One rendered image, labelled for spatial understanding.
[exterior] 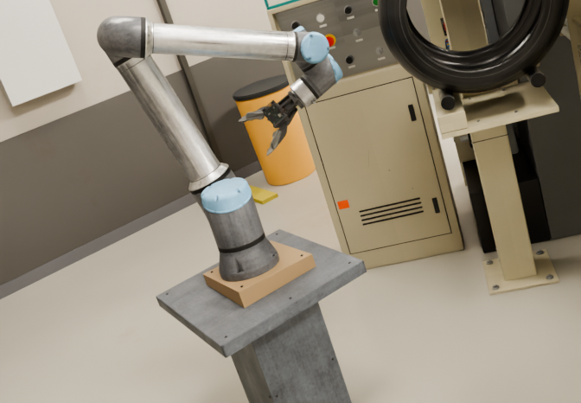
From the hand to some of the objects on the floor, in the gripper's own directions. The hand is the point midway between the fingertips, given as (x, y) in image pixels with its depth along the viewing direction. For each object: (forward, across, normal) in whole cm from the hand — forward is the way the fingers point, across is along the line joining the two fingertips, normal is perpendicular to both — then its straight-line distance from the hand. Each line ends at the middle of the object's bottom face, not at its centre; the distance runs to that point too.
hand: (252, 139), depth 236 cm
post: (-44, +95, +79) cm, 131 cm away
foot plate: (-45, +95, +79) cm, 131 cm away
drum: (+11, -35, +259) cm, 262 cm away
